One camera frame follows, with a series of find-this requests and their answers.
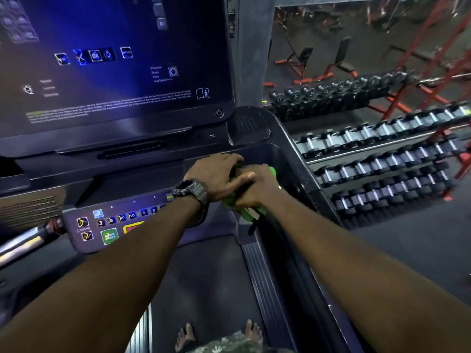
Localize person's left hand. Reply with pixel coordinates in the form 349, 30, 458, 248
183, 153, 257, 203

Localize person's right hand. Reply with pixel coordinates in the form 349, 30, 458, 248
235, 165, 281, 211

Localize green cleaning cloth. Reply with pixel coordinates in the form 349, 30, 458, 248
222, 166, 281, 222

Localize person's left forearm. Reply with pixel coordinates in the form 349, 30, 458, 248
0, 196, 202, 353

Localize person's right forearm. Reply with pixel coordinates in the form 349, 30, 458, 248
258, 187, 471, 353

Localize black wristwatch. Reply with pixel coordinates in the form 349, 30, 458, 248
172, 179, 209, 214

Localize black treadmill belt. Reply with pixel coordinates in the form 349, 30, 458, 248
150, 234, 270, 353

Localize row of black round dumbbells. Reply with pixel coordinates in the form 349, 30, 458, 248
268, 69, 417, 122

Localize treadmill button control panel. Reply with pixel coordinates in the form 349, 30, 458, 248
62, 193, 207, 255

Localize small red weight bench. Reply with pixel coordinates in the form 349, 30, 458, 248
273, 46, 316, 82

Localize person's right foot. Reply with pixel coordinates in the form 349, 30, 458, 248
244, 319, 264, 346

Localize person's foot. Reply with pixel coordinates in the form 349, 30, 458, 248
174, 323, 196, 353
244, 319, 264, 346

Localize camouflage shorts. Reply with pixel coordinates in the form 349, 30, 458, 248
185, 331, 296, 353

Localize person's left foot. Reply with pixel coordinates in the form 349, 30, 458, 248
174, 323, 196, 353

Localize large red weight bench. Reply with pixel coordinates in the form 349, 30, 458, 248
294, 36, 360, 86

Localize treadmill console screen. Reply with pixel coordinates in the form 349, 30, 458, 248
0, 0, 236, 158

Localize steel barbell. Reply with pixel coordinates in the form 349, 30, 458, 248
416, 71, 471, 89

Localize red power rack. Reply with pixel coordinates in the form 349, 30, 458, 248
368, 0, 471, 122

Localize black treadmill frame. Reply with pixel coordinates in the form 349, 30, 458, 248
0, 0, 365, 353

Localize row of medium chrome-handled dumbbells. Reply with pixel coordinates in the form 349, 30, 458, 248
314, 134, 465, 189

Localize row of large chrome-handled dumbbells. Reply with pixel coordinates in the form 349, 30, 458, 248
294, 102, 471, 159

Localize row of small chrome-handled dumbbells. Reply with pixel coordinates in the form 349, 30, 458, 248
330, 161, 458, 218

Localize chrome treadmill handlebar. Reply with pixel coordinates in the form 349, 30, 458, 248
0, 217, 67, 269

